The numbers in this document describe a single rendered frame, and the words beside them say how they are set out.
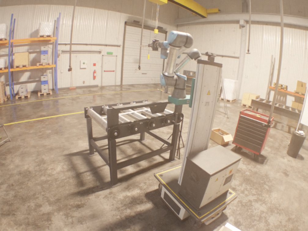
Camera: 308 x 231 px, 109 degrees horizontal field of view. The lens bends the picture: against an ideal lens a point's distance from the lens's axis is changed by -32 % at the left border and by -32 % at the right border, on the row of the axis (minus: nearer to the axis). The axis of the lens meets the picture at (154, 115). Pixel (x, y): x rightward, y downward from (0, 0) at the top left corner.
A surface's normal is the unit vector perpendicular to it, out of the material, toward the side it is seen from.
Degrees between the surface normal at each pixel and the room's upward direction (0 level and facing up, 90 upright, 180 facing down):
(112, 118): 90
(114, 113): 90
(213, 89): 90
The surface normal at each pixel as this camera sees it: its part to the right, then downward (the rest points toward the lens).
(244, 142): -0.77, 0.15
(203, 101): 0.51, 0.31
